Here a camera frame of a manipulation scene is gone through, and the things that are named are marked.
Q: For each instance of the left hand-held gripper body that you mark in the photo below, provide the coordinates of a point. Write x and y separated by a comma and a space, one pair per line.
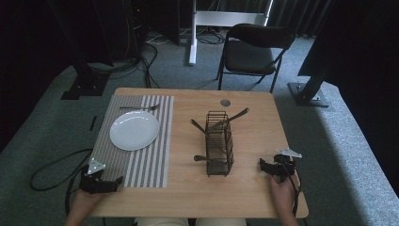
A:
94, 184

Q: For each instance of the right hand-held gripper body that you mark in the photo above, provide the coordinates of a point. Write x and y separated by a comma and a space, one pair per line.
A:
284, 166

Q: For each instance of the person's left hand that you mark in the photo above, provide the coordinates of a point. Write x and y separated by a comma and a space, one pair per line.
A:
89, 197

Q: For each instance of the person's right hand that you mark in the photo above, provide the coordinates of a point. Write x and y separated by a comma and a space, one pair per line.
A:
282, 196

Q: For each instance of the grey striped placemat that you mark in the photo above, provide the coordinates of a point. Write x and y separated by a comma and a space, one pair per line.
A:
147, 169

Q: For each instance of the white round plate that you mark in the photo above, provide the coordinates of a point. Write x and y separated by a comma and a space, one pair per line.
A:
134, 131

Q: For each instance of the small black floor strip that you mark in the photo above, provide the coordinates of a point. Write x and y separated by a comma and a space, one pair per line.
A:
93, 123

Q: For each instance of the metal fork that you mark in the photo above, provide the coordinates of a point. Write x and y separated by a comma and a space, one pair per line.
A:
141, 108

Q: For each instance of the black metal stand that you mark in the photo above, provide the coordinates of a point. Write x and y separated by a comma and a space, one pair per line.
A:
309, 92
84, 86

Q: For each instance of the black folding chair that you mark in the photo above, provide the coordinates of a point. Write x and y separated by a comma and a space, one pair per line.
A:
247, 56

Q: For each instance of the dark grey curtain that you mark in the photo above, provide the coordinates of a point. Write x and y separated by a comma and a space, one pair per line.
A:
301, 15

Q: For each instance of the white desk frame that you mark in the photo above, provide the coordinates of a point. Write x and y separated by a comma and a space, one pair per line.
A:
193, 47

